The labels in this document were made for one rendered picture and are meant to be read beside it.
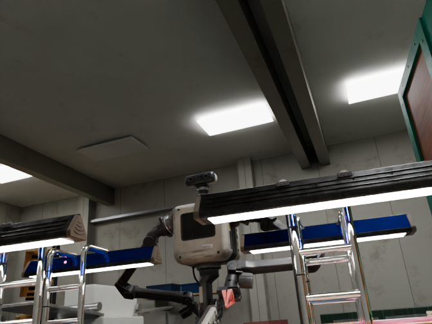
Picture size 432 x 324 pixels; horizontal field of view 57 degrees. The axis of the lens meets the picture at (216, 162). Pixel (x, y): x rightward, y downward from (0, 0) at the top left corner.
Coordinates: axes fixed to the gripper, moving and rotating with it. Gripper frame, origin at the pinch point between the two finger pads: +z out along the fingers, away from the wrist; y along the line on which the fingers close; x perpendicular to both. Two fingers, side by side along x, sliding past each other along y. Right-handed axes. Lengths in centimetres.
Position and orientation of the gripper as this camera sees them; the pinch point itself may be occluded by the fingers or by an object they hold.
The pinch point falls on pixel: (226, 305)
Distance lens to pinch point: 178.6
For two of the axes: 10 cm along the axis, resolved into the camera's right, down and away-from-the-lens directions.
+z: -1.6, 3.2, -9.3
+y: 9.6, -1.7, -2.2
